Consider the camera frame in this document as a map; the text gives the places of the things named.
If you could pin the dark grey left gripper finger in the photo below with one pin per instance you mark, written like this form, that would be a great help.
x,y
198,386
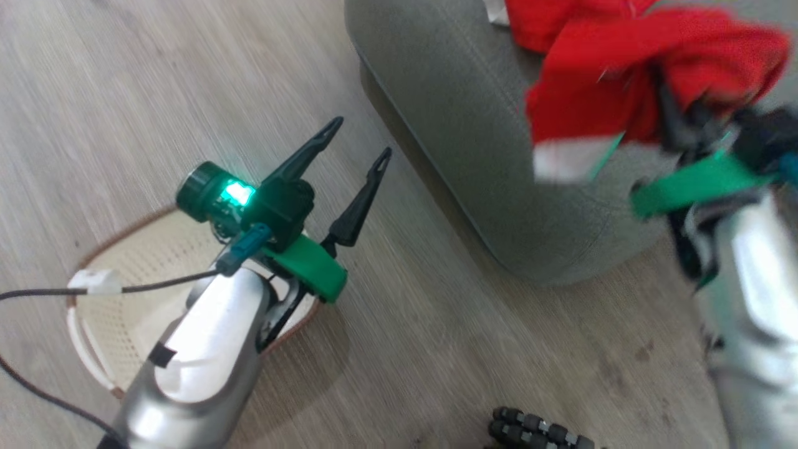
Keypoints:
x,y
360,202
305,156

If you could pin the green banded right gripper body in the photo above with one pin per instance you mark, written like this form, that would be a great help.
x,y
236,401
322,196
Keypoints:
x,y
698,181

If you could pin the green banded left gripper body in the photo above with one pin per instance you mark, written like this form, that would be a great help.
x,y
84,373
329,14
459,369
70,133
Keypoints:
x,y
274,209

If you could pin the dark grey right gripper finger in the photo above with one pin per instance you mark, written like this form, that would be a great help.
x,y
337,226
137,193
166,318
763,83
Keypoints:
x,y
672,112

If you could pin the red cloth garment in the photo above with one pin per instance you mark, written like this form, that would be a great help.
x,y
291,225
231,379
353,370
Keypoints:
x,y
623,62

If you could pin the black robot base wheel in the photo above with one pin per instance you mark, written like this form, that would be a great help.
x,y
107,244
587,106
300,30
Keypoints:
x,y
536,430

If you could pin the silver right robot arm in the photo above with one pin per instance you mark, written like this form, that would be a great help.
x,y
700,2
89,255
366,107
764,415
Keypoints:
x,y
757,312

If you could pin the grey fabric sofa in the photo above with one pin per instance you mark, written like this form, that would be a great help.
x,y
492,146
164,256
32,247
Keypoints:
x,y
474,125

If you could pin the white wicker-rim laundry basket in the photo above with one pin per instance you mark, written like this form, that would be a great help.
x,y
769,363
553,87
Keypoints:
x,y
124,312

